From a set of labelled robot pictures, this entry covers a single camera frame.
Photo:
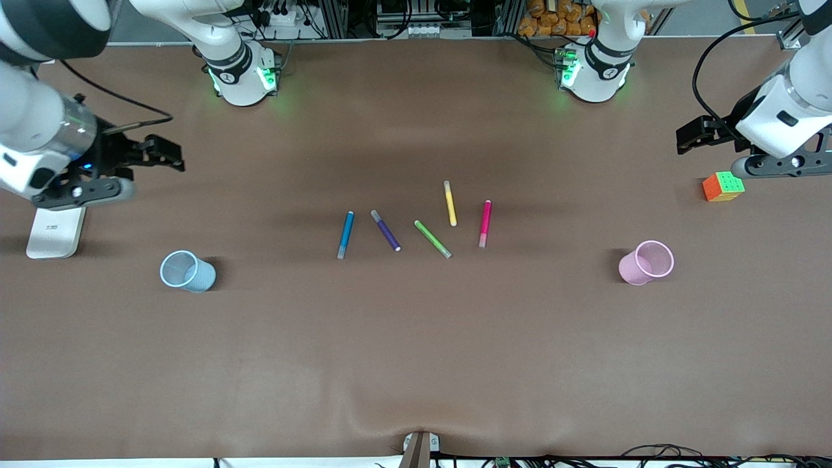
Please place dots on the aluminium frame profile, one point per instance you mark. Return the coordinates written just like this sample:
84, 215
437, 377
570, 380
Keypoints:
792, 39

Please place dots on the blue marker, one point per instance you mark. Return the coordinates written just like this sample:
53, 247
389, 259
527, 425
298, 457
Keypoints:
345, 234

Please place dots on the purple marker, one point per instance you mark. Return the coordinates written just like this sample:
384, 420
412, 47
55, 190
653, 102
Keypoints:
386, 231

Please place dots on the white flat device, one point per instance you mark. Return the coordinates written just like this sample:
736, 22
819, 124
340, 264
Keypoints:
55, 234

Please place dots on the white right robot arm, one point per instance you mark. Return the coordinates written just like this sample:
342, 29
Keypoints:
26, 123

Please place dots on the colourful puzzle cube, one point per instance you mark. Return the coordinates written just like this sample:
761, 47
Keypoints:
723, 187

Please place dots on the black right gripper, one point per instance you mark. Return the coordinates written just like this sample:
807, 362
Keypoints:
109, 155

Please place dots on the orange snack packets pile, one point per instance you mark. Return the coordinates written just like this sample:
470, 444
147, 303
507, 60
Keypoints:
546, 23

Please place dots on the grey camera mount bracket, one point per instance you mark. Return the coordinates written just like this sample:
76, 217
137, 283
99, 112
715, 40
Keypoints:
419, 452

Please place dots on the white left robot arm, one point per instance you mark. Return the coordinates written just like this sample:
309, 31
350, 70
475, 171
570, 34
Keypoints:
799, 97

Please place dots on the white terminal block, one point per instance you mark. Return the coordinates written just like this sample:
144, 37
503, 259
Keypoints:
426, 30

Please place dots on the green marker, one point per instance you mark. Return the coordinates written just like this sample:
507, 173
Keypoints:
432, 238

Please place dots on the white power strip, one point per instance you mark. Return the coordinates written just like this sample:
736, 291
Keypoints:
292, 29

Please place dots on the blue mesh cup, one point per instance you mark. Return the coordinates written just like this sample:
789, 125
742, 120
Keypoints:
195, 276

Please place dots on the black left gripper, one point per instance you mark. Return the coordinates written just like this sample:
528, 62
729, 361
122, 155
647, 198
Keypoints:
733, 121

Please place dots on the green circuit board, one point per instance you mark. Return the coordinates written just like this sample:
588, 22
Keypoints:
502, 463

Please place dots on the pink mesh cup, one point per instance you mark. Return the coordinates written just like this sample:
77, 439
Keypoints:
634, 268

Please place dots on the pink marker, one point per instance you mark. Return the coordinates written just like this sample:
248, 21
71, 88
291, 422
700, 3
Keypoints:
485, 223

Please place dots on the yellow marker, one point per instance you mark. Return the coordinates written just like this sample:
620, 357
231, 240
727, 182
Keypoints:
450, 203

